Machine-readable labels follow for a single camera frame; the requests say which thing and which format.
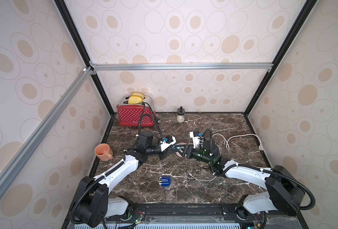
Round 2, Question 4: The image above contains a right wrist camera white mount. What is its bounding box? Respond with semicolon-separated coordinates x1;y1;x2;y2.
189;131;203;149

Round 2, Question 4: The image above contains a back yellow toast slice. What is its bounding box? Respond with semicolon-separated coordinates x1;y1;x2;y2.
131;92;145;100

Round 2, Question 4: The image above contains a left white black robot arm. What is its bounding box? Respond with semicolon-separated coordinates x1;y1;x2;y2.
69;131;176;228

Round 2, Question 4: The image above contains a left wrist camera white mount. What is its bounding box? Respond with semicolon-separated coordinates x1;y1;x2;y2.
159;136;176;152

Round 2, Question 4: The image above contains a left slanted aluminium frame bar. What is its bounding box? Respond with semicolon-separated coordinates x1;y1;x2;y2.
0;66;93;200

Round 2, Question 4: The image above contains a horizontal aluminium frame bar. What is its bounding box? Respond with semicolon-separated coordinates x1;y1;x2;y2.
86;62;274;71

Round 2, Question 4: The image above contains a front yellow toast slice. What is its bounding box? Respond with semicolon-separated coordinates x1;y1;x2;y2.
128;95;143;105

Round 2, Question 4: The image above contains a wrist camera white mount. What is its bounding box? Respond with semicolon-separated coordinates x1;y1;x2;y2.
159;136;176;152
189;131;203;149

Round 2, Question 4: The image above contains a round pink power strip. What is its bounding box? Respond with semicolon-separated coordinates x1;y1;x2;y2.
174;143;188;157

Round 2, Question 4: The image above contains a black toaster power cord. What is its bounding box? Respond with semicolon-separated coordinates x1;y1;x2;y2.
136;101;162;127

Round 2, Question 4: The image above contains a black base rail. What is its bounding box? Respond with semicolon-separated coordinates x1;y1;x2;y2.
61;202;308;229

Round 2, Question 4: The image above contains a red polka dot toaster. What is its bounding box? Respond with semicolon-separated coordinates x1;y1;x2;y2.
117;104;156;127

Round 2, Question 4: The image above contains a small glass bottle black cap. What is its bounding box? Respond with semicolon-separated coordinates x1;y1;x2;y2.
176;106;185;123

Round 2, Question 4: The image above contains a yellow toast slice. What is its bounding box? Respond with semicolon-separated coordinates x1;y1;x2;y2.
128;95;143;105
131;92;145;100

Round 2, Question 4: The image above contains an orange plastic cup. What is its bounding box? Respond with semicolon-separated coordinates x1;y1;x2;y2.
94;143;113;161

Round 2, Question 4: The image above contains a pink power strip cord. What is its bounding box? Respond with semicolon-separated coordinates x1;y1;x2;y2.
211;133;264;151

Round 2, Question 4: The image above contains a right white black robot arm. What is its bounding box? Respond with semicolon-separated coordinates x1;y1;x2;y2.
170;129;316;218

